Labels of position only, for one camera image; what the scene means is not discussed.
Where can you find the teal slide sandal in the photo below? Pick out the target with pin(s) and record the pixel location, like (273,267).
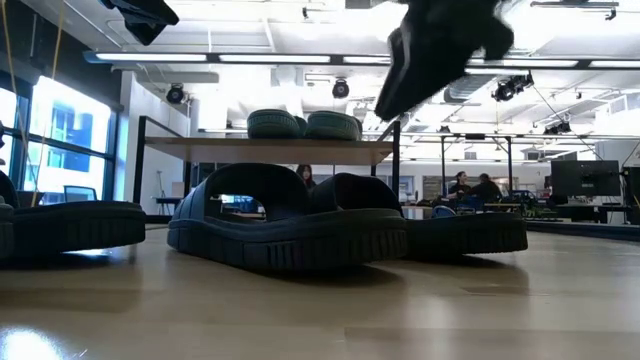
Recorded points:
(272,125)
(332,126)

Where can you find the small background desk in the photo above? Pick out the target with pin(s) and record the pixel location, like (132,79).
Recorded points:
(167,199)

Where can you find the black ceiling spot lamp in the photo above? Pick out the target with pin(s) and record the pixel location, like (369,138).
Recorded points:
(510,87)
(340,89)
(557,128)
(175,93)

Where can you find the small dark screen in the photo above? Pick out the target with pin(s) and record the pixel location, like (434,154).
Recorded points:
(80,194)

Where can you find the wooden shelf with black frame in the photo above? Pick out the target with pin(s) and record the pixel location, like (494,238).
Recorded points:
(270,150)

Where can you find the long ceiling light fixture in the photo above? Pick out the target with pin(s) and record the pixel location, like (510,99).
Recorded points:
(150,57)

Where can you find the black metal rack frame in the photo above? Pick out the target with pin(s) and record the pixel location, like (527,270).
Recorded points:
(443,165)

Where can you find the black computer monitor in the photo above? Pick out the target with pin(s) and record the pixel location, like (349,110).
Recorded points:
(585,177)

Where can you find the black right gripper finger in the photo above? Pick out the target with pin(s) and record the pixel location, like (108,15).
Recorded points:
(498,39)

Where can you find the person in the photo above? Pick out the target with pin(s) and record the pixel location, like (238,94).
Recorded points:
(306,176)
(485,187)
(459,184)

